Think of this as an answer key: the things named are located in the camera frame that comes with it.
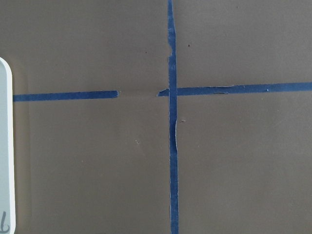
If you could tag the white bear tray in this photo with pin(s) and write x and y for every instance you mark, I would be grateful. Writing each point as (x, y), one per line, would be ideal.
(7, 177)

